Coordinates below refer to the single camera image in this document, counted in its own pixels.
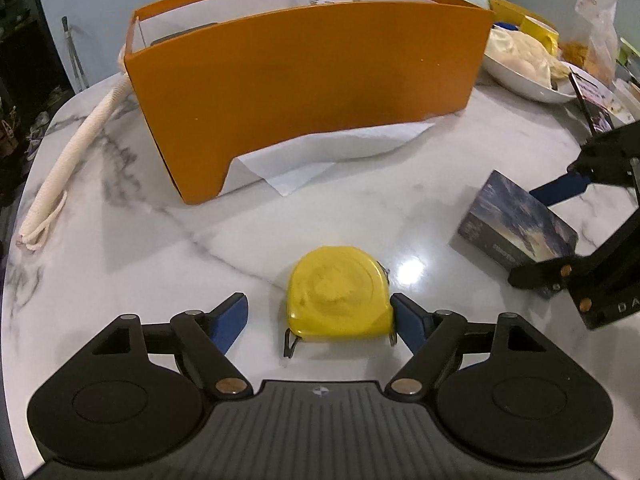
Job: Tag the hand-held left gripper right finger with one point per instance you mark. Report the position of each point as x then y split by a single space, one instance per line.
407 322

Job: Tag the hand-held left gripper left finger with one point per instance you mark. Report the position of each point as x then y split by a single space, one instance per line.
232 320

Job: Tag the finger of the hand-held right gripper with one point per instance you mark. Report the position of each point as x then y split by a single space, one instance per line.
560 190
542 272

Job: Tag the dark patterned small box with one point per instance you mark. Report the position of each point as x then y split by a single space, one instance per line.
520 230

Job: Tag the yellow tape measure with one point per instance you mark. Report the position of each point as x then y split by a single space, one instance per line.
340 295

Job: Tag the orange cardboard box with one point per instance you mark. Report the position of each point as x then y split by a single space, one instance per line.
300 85

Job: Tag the white bowl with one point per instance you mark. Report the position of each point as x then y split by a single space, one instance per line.
525 91

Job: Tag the steamed bun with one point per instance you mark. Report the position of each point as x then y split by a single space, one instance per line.
510 50

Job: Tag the clear plastic snack bag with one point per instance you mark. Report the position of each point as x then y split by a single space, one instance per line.
597 25

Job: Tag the yellow container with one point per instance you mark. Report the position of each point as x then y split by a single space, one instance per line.
535 22

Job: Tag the blue small item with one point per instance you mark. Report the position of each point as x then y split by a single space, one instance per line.
502 25

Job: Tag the white tissue paper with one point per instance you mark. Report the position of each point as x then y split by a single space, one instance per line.
310 160

